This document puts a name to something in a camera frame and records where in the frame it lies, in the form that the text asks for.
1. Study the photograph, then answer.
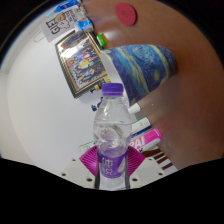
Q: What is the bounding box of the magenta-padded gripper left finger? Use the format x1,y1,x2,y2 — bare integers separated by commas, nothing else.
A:
59,145,100,190

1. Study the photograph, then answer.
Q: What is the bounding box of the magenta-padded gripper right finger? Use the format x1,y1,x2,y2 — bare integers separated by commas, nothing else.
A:
124,145,166,190

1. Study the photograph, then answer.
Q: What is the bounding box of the clear purple-capped water bottle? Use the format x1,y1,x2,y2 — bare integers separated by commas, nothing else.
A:
92,82,133,191

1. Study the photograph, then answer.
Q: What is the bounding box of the white green-blue shuttlecock tube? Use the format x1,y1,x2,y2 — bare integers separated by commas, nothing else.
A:
78,116,153,155

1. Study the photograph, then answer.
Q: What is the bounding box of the blue starry-print paper cup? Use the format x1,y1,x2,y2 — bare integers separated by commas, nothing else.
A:
99,43,179,107

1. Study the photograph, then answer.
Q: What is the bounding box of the framed group photo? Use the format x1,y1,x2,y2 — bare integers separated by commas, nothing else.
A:
54,29,111,100

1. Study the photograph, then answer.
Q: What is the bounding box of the small green packet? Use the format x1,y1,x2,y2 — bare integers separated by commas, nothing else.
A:
96,33,109,49

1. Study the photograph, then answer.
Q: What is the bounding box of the white paper gift bag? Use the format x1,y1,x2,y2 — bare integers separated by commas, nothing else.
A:
33,7,85,44

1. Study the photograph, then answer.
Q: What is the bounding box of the flat round red coaster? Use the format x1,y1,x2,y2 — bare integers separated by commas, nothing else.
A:
114,2,138,27

